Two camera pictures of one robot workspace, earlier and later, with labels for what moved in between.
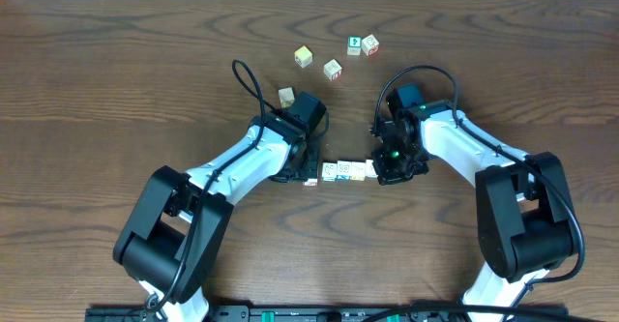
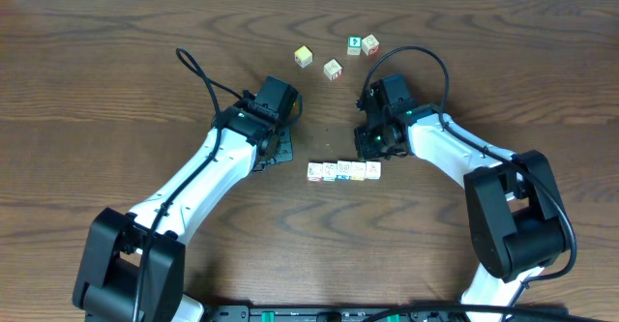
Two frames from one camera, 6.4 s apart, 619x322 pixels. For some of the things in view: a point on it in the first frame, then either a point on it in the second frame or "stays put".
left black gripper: x=306 y=168 to x=281 y=151
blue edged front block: x=370 y=173 stays put
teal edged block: x=329 y=171 stays put
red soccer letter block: x=370 y=44 stays put
